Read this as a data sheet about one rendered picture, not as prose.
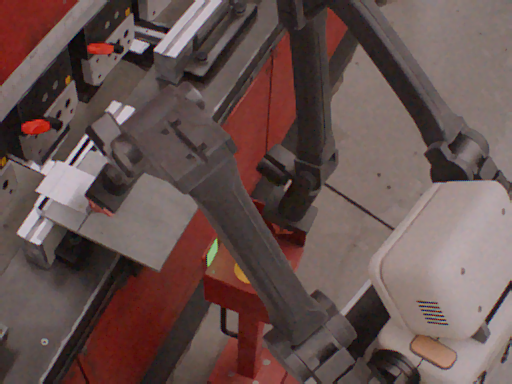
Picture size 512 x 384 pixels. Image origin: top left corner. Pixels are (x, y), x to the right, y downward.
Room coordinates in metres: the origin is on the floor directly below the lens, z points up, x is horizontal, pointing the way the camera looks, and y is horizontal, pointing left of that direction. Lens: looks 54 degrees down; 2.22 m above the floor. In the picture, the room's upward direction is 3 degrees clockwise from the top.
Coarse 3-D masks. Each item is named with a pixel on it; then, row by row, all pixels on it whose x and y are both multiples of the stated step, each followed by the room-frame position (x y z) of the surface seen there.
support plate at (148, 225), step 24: (96, 168) 0.93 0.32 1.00; (144, 192) 0.88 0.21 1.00; (168, 192) 0.88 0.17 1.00; (48, 216) 0.81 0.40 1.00; (72, 216) 0.81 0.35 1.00; (96, 216) 0.82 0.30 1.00; (120, 216) 0.82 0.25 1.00; (144, 216) 0.82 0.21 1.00; (168, 216) 0.83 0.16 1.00; (192, 216) 0.83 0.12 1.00; (96, 240) 0.76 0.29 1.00; (120, 240) 0.77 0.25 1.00; (144, 240) 0.77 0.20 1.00; (168, 240) 0.78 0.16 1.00; (144, 264) 0.72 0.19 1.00
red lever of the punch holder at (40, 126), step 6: (36, 120) 0.80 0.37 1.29; (42, 120) 0.80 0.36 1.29; (48, 120) 0.83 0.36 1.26; (54, 120) 0.82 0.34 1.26; (24, 126) 0.77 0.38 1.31; (30, 126) 0.77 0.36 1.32; (36, 126) 0.78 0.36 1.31; (42, 126) 0.78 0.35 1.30; (48, 126) 0.80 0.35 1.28; (54, 126) 0.82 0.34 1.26; (60, 126) 0.82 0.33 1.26; (30, 132) 0.76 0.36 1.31; (36, 132) 0.77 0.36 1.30; (42, 132) 0.78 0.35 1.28
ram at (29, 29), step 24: (0, 0) 0.81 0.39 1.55; (24, 0) 0.86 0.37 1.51; (48, 0) 0.90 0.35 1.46; (72, 0) 0.96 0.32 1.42; (96, 0) 1.02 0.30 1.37; (0, 24) 0.80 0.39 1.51; (24, 24) 0.85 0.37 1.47; (48, 24) 0.90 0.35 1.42; (0, 48) 0.79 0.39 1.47; (24, 48) 0.84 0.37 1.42; (0, 72) 0.78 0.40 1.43; (0, 120) 0.75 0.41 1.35
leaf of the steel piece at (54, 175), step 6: (60, 162) 0.94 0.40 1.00; (54, 168) 0.92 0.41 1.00; (60, 168) 0.92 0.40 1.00; (66, 168) 0.93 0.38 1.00; (48, 174) 0.91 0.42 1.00; (54, 174) 0.91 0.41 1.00; (60, 174) 0.91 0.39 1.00; (48, 180) 0.89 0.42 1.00; (54, 180) 0.89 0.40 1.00; (42, 186) 0.88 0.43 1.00; (48, 186) 0.88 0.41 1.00; (42, 192) 0.86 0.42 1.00; (48, 192) 0.86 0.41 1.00
